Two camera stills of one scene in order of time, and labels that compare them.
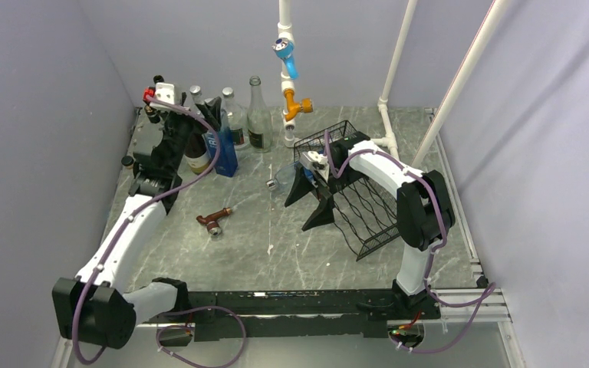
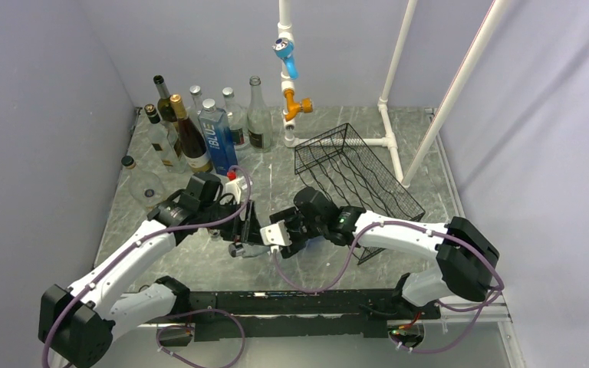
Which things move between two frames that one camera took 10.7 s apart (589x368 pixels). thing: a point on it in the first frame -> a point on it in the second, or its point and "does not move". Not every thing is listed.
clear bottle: x=236 y=115 does not move
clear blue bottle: x=227 y=162 does not move
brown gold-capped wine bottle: x=196 y=155 does not move
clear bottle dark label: x=196 y=93 does not move
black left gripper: x=211 y=117 -> x=247 y=231
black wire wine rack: x=366 y=207 does not move
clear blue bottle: x=284 y=178 -> x=301 y=247
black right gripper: x=324 y=215 -> x=288 y=216
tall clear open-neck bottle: x=259 y=120 does not move
